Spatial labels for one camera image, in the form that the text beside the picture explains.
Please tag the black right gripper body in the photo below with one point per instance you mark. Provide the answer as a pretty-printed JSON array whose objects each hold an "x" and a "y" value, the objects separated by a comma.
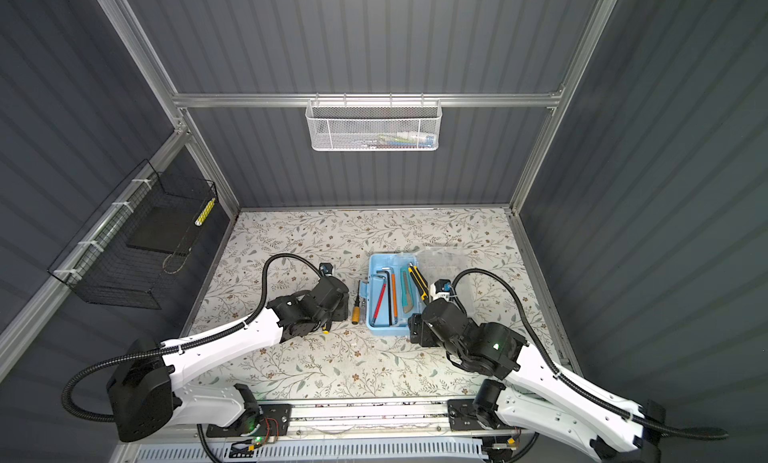
[{"x": 425, "y": 335}]

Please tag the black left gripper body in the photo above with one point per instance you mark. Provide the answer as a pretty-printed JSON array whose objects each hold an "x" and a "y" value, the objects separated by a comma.
[{"x": 340, "y": 314}]

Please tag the orange handled screwdriver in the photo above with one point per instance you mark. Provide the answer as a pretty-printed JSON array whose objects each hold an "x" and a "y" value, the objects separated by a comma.
[{"x": 355, "y": 318}]

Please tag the yellow black utility knife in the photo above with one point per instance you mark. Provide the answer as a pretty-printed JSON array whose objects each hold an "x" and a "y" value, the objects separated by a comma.
[{"x": 420, "y": 282}]

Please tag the red handled hex key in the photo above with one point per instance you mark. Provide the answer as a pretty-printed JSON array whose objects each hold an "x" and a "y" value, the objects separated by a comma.
[{"x": 383, "y": 277}]

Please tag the orange handled hex key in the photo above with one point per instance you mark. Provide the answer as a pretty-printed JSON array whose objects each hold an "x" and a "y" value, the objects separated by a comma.
[{"x": 393, "y": 296}]

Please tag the light blue plastic tool box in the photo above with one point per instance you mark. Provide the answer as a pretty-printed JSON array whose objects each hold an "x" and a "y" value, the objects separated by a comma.
[{"x": 390, "y": 294}]

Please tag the clear tool box lid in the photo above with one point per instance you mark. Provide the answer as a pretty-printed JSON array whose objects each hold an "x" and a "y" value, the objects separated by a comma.
[{"x": 437, "y": 263}]

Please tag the teal utility knife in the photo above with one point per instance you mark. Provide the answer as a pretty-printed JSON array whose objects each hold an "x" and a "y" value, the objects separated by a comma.
[{"x": 409, "y": 295}]

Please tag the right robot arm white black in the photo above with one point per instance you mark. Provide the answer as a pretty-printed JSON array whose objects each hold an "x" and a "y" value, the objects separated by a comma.
[{"x": 521, "y": 390}]

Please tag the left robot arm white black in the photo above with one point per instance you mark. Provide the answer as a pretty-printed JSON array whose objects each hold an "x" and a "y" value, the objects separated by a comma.
[{"x": 151, "y": 393}]

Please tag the yellow green tube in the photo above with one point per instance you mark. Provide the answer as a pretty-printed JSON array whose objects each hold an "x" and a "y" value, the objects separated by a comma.
[{"x": 205, "y": 212}]

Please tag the black pad in basket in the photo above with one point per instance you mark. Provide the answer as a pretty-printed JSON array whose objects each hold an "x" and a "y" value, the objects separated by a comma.
[{"x": 166, "y": 230}]

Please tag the items in white basket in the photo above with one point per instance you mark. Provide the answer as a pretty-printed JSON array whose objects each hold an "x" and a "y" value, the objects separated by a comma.
[{"x": 407, "y": 139}]

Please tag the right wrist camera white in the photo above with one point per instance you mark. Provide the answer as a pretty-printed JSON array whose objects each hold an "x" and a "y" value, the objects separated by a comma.
[{"x": 441, "y": 289}]

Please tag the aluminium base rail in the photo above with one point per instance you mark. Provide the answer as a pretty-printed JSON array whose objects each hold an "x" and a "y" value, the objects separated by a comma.
[{"x": 360, "y": 415}]

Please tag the white wire mesh basket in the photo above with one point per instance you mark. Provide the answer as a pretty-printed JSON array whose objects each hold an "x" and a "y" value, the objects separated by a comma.
[{"x": 337, "y": 128}]

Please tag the black wire mesh basket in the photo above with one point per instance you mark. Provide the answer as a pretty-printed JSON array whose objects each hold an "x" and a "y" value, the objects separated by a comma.
[{"x": 135, "y": 254}]

